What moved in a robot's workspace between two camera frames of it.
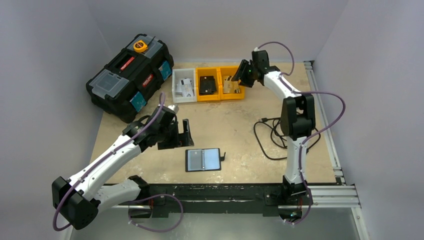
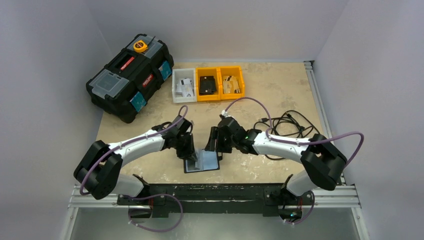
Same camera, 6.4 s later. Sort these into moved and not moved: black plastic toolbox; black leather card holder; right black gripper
Moved: right black gripper
Not moved: black leather card holder; black plastic toolbox
